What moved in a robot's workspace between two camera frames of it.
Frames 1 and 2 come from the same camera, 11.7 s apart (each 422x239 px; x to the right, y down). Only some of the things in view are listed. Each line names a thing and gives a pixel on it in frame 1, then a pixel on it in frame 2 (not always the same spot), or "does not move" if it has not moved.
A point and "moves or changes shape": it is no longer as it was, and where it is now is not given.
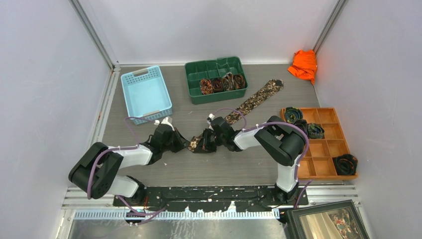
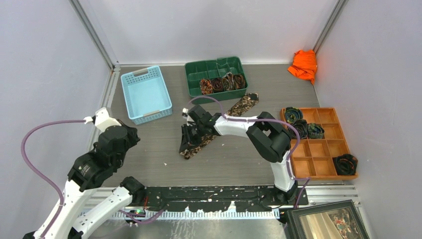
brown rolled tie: [239, 81] does not move
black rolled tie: [345, 164] does not move
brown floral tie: [196, 144] moves or changes shape
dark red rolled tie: [217, 85] does not move
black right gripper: [207, 148] → [187, 140]
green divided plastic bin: [195, 71] does not move
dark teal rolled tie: [315, 131] does not move
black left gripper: [182, 142] → [135, 137]
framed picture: [336, 220] does not move
